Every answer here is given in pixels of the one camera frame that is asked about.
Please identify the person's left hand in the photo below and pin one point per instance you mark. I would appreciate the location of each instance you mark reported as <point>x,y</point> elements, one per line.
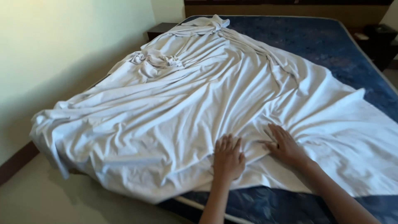
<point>228,161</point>

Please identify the person's right hand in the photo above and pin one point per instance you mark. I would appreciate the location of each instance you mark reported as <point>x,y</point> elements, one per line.
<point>286,147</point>

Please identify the white bed sheet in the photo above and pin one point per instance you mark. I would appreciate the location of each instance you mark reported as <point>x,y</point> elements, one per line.
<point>186,102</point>

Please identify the blue patterned mattress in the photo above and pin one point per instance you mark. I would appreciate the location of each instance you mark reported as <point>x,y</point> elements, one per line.
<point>311,46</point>

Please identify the dark side table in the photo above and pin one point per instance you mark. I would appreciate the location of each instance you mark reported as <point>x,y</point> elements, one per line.
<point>381,49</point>

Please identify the dark wooden headboard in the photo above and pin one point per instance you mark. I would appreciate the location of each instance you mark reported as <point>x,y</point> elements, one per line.
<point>279,7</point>

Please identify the dark wooden nightstand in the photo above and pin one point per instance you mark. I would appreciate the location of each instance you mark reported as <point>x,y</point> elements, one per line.
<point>160,30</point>

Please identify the black telephone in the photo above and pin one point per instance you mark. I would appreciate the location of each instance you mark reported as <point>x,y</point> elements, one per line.
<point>380,31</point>

